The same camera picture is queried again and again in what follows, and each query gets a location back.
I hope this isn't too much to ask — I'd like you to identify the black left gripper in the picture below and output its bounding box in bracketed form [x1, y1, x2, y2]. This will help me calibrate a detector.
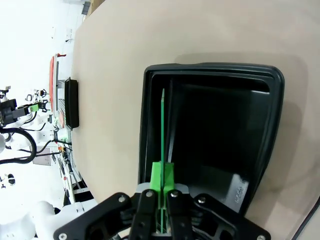
[0, 98, 43, 126]

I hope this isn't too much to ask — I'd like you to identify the red and white flat object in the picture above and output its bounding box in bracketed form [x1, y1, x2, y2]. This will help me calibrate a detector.
[48, 53, 67, 111]

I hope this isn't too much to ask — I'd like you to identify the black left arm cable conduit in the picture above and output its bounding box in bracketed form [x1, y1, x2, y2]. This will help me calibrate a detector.
[0, 126, 38, 165]

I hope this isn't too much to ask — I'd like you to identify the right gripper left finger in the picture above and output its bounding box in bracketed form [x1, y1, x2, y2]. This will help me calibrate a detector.
[53, 161, 165, 240]

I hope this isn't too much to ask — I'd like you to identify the green circuit board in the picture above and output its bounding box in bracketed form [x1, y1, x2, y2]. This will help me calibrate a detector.
[159, 88, 168, 235]

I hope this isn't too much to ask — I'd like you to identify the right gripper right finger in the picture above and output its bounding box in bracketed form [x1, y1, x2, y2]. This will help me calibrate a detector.
[163, 162, 272, 240]

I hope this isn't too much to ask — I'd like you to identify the black plastic ESD tray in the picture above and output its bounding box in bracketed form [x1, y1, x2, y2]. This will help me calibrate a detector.
[137, 62, 286, 216]
[64, 77, 80, 131]

